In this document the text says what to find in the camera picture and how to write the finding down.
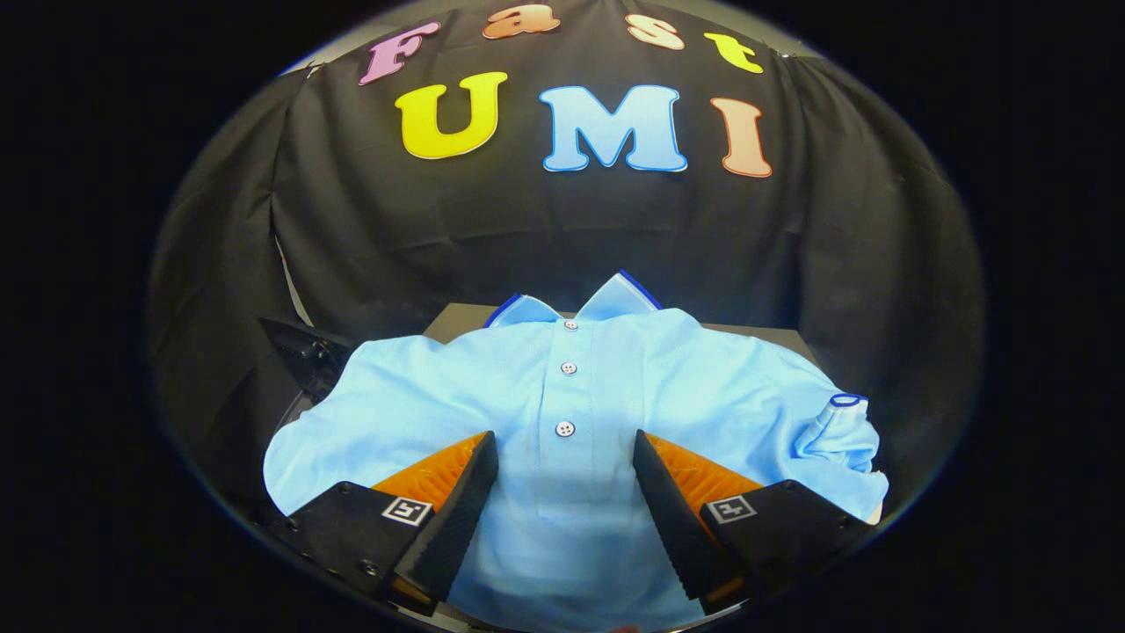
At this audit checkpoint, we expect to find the black backdrop cloth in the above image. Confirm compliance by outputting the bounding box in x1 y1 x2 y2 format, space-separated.
145 0 985 528

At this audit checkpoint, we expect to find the beige cabinet with dark top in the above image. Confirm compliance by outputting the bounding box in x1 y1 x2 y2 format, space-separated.
422 302 820 370

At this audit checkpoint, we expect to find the light blue polo shirt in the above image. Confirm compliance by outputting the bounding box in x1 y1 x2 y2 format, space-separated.
262 271 890 632

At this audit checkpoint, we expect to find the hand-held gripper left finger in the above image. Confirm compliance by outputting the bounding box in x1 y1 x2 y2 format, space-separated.
264 430 500 615

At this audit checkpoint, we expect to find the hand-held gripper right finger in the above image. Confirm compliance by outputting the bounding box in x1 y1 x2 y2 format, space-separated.
631 428 873 617

